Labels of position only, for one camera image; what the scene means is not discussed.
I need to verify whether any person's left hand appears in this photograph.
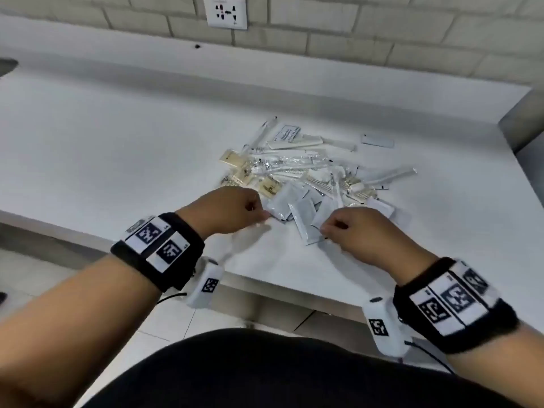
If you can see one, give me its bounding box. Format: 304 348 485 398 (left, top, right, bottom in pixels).
175 186 271 241

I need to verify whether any person's right hand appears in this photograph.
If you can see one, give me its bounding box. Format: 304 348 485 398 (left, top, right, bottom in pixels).
318 206 439 287

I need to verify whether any pile of clear-wrapped toiletries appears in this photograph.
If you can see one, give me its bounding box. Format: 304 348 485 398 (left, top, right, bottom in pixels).
219 116 419 209

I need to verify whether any person's left forearm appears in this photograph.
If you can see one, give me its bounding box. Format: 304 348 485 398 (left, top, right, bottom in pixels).
0 253 171 408

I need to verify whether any white countertop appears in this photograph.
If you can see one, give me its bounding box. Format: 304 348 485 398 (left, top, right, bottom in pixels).
0 14 544 362

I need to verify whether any black marker wristband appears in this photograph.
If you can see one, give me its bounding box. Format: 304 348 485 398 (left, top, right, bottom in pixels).
393 257 520 355
110 212 206 293

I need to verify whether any black shirt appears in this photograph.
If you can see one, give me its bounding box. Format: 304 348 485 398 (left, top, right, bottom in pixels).
80 328 530 408

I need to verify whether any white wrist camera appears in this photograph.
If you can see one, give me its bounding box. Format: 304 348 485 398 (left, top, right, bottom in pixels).
186 257 225 310
361 296 413 358

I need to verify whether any white wall socket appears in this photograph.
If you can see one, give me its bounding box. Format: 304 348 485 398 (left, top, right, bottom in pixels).
202 0 248 30

